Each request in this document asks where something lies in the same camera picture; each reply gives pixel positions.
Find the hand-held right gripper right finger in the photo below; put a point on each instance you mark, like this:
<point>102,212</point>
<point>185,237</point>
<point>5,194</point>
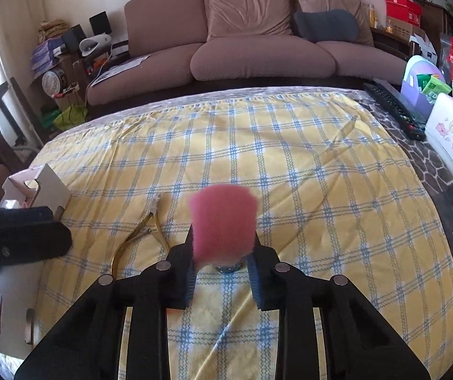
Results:
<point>255,285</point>

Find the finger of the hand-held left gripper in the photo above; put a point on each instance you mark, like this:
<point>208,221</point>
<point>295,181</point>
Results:
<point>20,247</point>
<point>12,215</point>

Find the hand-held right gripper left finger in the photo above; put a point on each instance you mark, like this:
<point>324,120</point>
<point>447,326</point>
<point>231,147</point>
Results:
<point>189,281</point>

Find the white cardboard box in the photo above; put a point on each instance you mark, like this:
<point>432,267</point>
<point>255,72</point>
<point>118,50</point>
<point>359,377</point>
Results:
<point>48,186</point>

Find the pink powder brush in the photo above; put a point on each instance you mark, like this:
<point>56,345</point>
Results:
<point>224,225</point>

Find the gold cuticle nipper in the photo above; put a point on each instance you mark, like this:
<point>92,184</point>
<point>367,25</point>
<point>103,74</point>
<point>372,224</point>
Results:
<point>129,241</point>

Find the green bag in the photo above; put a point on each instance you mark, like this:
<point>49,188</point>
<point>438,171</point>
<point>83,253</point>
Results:
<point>66,118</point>

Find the yellow plaid cloth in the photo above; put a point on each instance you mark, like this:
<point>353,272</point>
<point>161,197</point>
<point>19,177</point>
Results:
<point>290,166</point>

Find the round metal tin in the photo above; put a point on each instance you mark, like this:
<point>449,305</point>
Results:
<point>53,81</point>

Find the white papers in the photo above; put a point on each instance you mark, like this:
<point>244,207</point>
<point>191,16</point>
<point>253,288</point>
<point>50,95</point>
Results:
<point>123,67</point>

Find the black speaker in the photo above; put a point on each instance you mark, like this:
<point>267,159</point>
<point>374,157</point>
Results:
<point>99,23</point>
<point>73,36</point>

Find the white handheld device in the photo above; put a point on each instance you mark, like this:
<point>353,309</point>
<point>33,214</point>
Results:
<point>96,44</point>

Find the brown sofa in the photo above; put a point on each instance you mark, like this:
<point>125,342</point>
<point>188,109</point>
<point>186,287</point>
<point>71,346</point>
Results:
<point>250,59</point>

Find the black remote control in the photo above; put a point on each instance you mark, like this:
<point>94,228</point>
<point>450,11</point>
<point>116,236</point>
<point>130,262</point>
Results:
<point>394,107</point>

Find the purple container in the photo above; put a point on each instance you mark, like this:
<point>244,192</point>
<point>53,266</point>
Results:
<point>418,99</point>

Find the green packet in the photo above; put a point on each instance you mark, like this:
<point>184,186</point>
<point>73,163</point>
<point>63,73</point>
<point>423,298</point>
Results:
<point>436,87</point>

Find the grey pillow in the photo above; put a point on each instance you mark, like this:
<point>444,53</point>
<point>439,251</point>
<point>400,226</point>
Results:
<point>325,25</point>

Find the red box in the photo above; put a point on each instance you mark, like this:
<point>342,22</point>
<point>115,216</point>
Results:
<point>402,10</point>

